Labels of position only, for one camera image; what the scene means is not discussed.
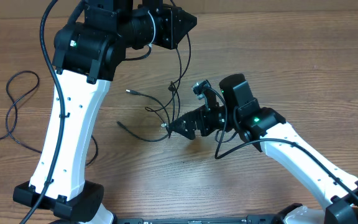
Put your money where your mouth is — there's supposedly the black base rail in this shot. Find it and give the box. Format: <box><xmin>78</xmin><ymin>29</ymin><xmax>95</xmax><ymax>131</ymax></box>
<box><xmin>114</xmin><ymin>214</ymin><xmax>324</xmax><ymax>224</ymax></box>

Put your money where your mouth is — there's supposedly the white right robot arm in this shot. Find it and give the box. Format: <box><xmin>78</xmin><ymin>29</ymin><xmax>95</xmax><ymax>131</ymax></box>
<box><xmin>167</xmin><ymin>73</ymin><xmax>358</xmax><ymax>223</ymax></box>

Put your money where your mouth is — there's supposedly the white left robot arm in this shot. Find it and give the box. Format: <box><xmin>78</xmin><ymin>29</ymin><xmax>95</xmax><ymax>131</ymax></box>
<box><xmin>13</xmin><ymin>0</ymin><xmax>197</xmax><ymax>223</ymax></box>

